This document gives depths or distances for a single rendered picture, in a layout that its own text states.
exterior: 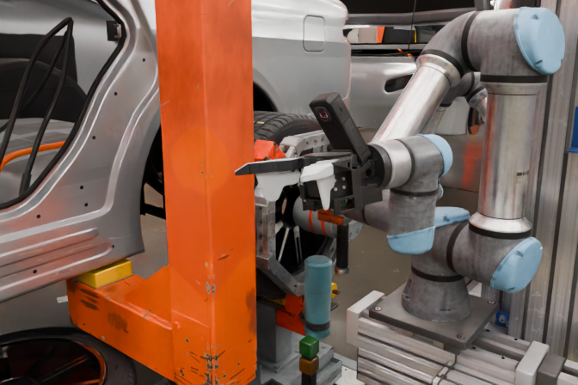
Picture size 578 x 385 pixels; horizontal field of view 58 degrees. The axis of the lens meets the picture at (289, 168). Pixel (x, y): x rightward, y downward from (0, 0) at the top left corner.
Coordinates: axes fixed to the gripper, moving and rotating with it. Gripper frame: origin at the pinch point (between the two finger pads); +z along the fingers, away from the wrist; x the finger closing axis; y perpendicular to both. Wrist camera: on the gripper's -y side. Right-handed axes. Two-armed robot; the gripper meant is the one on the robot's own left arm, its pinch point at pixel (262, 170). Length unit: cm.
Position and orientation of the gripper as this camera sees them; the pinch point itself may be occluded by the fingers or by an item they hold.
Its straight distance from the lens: 66.6
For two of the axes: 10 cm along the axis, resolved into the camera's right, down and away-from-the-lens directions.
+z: -8.0, 1.3, -5.9
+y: 0.8, 9.9, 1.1
